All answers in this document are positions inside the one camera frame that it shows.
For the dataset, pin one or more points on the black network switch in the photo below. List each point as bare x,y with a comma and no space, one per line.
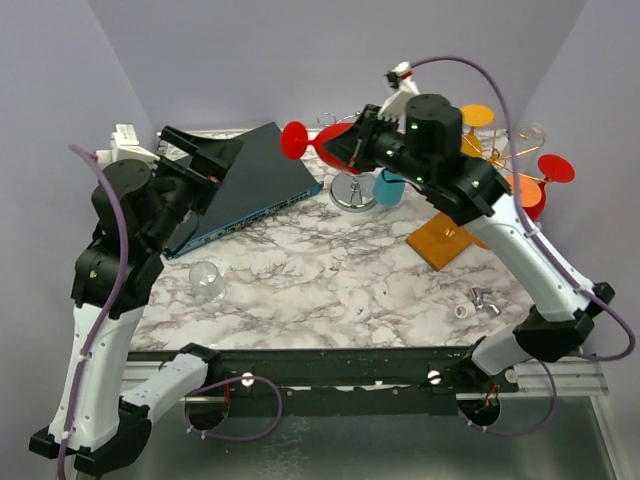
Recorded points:
260,183

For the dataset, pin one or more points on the chrome faucet tap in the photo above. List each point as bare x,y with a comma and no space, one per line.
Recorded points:
478,297

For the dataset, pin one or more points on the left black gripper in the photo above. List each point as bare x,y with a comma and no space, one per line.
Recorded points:
217,154

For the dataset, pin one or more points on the red wine glass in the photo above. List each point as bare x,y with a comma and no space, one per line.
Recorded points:
295,140
555,169

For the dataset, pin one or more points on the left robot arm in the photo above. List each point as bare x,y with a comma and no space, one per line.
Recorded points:
98,428

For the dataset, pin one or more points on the blue wine glass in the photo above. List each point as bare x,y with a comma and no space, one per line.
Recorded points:
388,188

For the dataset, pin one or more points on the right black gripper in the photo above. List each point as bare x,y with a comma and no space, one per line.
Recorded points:
352,146

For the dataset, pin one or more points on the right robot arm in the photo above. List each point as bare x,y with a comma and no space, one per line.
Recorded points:
477,197

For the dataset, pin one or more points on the orange wine glass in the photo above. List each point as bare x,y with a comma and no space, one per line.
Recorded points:
533,196

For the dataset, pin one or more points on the gold wire glass rack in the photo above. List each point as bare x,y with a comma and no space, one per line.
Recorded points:
441,240

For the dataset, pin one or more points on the yellow wine glass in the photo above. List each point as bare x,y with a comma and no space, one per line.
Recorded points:
475,116

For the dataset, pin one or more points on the black mounting rail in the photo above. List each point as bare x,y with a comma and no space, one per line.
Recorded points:
351,382

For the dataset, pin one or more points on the aluminium frame rail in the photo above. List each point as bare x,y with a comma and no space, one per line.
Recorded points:
573,378

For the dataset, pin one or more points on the clear glass tumbler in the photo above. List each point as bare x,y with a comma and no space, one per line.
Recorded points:
206,281

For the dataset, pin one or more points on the silver wire glass rack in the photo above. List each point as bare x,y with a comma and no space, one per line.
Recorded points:
353,192

